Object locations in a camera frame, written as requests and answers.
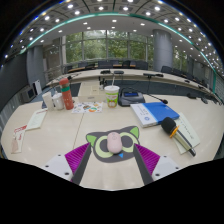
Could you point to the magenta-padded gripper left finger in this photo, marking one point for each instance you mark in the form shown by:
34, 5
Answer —
60, 165

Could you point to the white lidded cup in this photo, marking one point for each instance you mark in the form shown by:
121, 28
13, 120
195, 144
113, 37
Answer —
58, 101

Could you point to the paper cup with straw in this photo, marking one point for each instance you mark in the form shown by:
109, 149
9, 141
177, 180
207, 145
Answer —
112, 96

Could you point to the group of ceiling lights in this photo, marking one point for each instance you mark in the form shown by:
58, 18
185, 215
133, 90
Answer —
113, 16

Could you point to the beige cardboard box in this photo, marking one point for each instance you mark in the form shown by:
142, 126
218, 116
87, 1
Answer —
90, 94

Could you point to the grey conference microphone console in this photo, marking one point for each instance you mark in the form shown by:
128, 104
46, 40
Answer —
131, 98

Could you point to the cat-shaped grey green mouse pad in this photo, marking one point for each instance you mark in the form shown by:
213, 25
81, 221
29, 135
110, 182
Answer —
100, 148

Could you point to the blue and white book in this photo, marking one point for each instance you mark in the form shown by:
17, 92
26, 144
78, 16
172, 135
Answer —
156, 111

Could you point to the group of dark office chairs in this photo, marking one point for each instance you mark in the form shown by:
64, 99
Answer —
140, 64

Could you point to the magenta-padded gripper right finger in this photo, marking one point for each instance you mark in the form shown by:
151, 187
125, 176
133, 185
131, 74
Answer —
164, 165

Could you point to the red and white leaflet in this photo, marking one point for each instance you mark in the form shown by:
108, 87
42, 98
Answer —
19, 139

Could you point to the pink computer mouse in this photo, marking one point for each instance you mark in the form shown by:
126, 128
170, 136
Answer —
114, 142

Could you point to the white paper cup stack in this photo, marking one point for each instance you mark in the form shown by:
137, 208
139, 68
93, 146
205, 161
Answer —
47, 101

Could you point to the red bottle with green band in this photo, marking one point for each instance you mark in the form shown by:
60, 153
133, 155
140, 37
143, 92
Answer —
67, 96

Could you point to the white box appliance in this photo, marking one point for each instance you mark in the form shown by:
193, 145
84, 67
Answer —
28, 94

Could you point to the pale white booklet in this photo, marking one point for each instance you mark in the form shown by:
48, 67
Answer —
36, 119

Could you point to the colourful sticker sheet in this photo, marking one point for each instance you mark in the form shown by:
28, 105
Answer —
87, 107

